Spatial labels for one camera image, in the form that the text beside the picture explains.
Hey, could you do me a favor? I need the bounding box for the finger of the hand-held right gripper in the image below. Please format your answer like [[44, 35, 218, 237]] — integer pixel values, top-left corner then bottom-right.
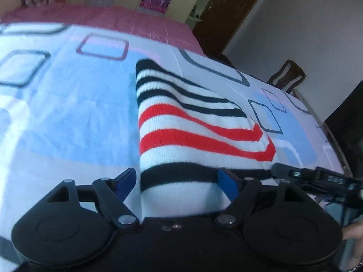
[[269, 163, 317, 189]]

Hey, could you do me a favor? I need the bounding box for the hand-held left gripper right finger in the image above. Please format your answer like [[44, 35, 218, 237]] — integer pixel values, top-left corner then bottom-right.
[[214, 168, 311, 228]]

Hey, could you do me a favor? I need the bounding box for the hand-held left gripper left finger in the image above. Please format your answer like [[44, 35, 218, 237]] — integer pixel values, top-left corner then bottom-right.
[[47, 168, 141, 228]]

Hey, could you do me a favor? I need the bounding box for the black red white striped sweater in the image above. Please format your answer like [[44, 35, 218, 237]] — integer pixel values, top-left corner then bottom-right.
[[135, 59, 277, 219]]

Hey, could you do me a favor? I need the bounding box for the person's right hand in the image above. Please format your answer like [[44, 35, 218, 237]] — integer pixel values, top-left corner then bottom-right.
[[343, 222, 363, 242]]

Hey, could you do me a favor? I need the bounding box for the dark cabinet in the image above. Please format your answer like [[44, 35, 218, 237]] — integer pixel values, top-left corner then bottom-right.
[[323, 81, 363, 177]]

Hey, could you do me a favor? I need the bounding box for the white blue printed bedsheet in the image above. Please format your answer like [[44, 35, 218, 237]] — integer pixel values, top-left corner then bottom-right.
[[0, 24, 351, 272]]

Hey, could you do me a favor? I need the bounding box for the brown wooden chair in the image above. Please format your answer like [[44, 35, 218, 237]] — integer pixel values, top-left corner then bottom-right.
[[267, 59, 307, 95]]

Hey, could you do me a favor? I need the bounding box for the dark brown door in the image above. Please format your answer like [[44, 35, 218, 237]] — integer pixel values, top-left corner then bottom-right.
[[192, 0, 269, 61]]

